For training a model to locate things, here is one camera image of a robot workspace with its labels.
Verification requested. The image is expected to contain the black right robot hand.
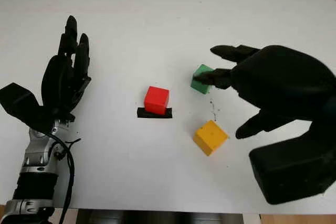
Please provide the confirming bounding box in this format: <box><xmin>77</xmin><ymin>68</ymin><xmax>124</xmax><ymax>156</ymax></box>
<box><xmin>194</xmin><ymin>45</ymin><xmax>336</xmax><ymax>141</ymax></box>

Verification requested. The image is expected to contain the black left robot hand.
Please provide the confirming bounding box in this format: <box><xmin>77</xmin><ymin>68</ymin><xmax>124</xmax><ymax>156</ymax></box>
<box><xmin>41</xmin><ymin>15</ymin><xmax>92</xmax><ymax>121</ymax></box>

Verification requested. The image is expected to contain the green cube block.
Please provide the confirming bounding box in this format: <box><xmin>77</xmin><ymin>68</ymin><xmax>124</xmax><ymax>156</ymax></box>
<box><xmin>190</xmin><ymin>64</ymin><xmax>216</xmax><ymax>95</ymax></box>

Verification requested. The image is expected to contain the yellow cube block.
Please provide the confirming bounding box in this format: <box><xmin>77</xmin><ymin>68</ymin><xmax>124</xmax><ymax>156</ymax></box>
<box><xmin>193</xmin><ymin>120</ymin><xmax>229</xmax><ymax>156</ymax></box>

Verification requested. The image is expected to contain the red cube block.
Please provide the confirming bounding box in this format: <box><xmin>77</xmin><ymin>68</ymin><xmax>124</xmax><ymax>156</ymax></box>
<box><xmin>144</xmin><ymin>86</ymin><xmax>170</xmax><ymax>115</ymax></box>

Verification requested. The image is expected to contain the black tape strip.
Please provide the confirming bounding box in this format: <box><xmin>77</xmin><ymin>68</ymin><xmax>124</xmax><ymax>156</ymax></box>
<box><xmin>136</xmin><ymin>107</ymin><xmax>173</xmax><ymax>120</ymax></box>

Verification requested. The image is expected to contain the black robot torso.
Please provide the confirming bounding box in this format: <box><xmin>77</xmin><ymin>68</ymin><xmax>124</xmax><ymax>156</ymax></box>
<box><xmin>76</xmin><ymin>209</ymin><xmax>244</xmax><ymax>224</ymax></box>

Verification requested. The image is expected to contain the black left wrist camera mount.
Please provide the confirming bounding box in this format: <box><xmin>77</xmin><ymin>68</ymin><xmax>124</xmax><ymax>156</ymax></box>
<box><xmin>0</xmin><ymin>83</ymin><xmax>57</xmax><ymax>133</ymax></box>

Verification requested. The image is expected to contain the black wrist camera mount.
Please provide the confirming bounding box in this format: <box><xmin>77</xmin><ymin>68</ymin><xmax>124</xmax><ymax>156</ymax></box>
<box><xmin>0</xmin><ymin>83</ymin><xmax>57</xmax><ymax>133</ymax></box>
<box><xmin>248</xmin><ymin>121</ymin><xmax>336</xmax><ymax>205</ymax></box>

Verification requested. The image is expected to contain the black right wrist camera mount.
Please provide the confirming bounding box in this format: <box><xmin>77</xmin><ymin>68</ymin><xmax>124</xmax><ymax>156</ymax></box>
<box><xmin>248</xmin><ymin>121</ymin><xmax>336</xmax><ymax>205</ymax></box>

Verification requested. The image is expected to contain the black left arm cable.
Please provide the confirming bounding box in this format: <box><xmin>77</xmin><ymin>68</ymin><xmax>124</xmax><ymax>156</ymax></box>
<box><xmin>49</xmin><ymin>132</ymin><xmax>82</xmax><ymax>224</ymax></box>

